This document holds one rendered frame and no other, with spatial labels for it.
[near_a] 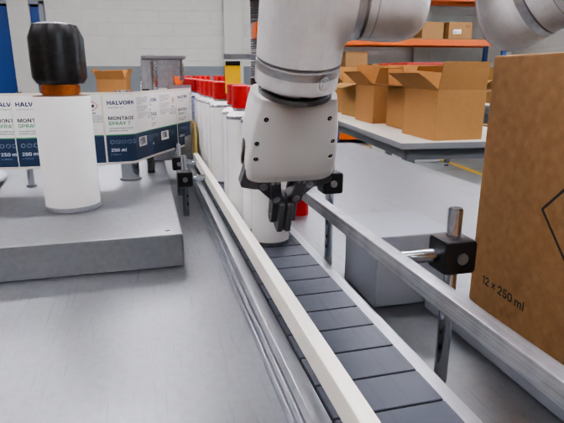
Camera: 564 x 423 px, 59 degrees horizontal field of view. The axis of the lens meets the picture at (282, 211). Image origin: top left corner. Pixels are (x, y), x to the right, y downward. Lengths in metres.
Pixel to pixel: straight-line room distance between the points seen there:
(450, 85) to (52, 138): 2.04
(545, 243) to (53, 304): 0.55
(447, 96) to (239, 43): 6.24
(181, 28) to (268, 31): 8.18
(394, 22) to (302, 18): 0.08
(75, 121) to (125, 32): 7.87
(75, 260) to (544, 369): 0.61
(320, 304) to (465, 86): 2.21
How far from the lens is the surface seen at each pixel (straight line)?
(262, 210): 0.66
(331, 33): 0.48
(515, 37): 0.94
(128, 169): 1.12
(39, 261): 0.76
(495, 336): 0.32
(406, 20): 0.49
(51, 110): 0.87
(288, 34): 0.47
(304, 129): 0.52
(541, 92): 0.51
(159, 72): 1.39
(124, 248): 0.74
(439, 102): 2.59
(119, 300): 0.67
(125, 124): 1.10
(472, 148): 2.69
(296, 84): 0.48
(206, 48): 8.63
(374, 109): 3.38
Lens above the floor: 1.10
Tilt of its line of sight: 15 degrees down
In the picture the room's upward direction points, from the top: straight up
